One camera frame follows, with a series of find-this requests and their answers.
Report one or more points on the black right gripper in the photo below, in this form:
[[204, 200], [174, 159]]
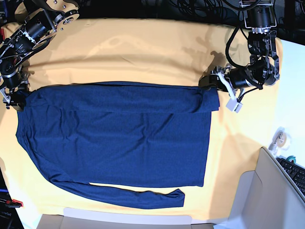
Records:
[[18, 98]]

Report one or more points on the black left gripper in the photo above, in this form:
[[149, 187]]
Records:
[[217, 79]]

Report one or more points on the blue long-sleeve T-shirt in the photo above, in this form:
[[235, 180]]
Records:
[[127, 144]]

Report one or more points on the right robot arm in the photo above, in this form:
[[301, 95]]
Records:
[[33, 36]]

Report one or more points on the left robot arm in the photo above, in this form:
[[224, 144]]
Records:
[[263, 68]]

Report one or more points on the yellow table cloth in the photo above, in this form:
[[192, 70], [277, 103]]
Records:
[[147, 51]]

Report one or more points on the clear tape roll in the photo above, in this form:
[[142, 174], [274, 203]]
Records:
[[280, 140]]

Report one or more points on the red clamp bottom left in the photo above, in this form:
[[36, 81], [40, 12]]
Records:
[[13, 204]]

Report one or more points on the teal tape roll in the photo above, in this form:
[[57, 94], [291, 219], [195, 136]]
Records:
[[291, 159]]

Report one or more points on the black keyboard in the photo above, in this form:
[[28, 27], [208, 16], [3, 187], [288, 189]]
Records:
[[295, 172]]

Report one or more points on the cardboard box right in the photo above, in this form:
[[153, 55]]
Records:
[[267, 198]]

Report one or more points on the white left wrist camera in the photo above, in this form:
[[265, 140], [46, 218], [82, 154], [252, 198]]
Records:
[[233, 105]]

